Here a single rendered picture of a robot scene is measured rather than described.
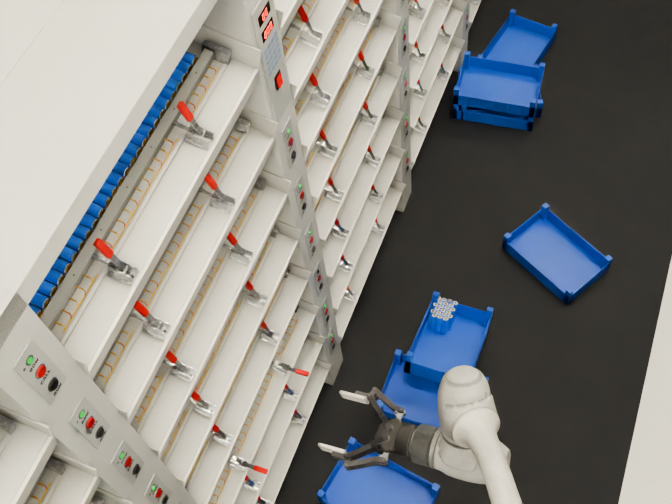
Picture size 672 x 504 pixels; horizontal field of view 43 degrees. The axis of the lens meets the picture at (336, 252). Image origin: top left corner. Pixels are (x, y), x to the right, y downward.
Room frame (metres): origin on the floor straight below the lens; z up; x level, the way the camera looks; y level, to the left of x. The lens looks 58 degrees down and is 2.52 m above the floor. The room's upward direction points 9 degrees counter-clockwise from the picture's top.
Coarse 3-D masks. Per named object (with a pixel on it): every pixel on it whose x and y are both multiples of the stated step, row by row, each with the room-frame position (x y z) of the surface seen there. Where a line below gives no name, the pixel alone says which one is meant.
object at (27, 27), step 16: (0, 0) 1.04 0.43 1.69; (16, 0) 1.03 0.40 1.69; (32, 0) 1.03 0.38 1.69; (48, 0) 1.02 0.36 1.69; (0, 16) 1.00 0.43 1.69; (16, 16) 1.00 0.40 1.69; (32, 16) 0.99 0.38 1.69; (48, 16) 0.99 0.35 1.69; (0, 32) 0.97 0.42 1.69; (16, 32) 0.96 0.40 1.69; (32, 32) 0.96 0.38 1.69; (0, 48) 0.94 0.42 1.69; (16, 48) 0.93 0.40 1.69; (0, 64) 0.90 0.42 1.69; (0, 80) 0.87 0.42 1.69
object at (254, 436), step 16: (304, 304) 1.07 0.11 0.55; (304, 320) 1.04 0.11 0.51; (288, 336) 1.00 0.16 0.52; (304, 336) 1.00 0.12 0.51; (288, 352) 0.96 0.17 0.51; (272, 384) 0.87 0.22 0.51; (272, 400) 0.83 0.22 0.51; (256, 416) 0.79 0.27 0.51; (256, 432) 0.75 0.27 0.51; (256, 448) 0.72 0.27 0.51; (240, 480) 0.64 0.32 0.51; (224, 496) 0.61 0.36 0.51
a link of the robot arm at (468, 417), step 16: (464, 368) 0.67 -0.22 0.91; (448, 384) 0.64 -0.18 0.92; (464, 384) 0.63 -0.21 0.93; (480, 384) 0.62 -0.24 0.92; (448, 400) 0.61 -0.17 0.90; (464, 400) 0.60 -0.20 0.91; (480, 400) 0.60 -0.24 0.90; (448, 416) 0.58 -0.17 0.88; (464, 416) 0.57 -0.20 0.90; (480, 416) 0.56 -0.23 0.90; (496, 416) 0.57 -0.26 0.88; (448, 432) 0.56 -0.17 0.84; (464, 432) 0.54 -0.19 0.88; (480, 432) 0.53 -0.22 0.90; (496, 432) 0.55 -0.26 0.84; (480, 448) 0.50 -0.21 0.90; (496, 448) 0.49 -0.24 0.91; (480, 464) 0.47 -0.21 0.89; (496, 464) 0.46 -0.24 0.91; (496, 480) 0.43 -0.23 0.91; (512, 480) 0.43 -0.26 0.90; (496, 496) 0.41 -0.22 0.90; (512, 496) 0.40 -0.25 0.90
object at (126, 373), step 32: (256, 128) 1.07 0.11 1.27; (224, 160) 1.01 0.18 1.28; (256, 160) 1.01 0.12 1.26; (224, 192) 0.94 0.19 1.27; (192, 224) 0.88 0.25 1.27; (224, 224) 0.87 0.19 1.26; (192, 256) 0.81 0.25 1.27; (160, 288) 0.75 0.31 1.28; (192, 288) 0.75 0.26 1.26; (128, 320) 0.70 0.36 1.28; (160, 320) 0.68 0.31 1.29; (128, 352) 0.64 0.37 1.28; (160, 352) 0.64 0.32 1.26; (96, 384) 0.59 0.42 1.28; (128, 384) 0.59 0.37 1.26; (128, 416) 0.54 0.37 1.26
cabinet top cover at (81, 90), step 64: (64, 0) 1.01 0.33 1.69; (128, 0) 0.99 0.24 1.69; (192, 0) 0.97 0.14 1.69; (64, 64) 0.88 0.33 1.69; (128, 64) 0.86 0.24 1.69; (0, 128) 0.79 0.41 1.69; (64, 128) 0.77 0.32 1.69; (128, 128) 0.76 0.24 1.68; (0, 192) 0.68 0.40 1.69; (64, 192) 0.66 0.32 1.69; (0, 256) 0.58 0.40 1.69; (0, 320) 0.50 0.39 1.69
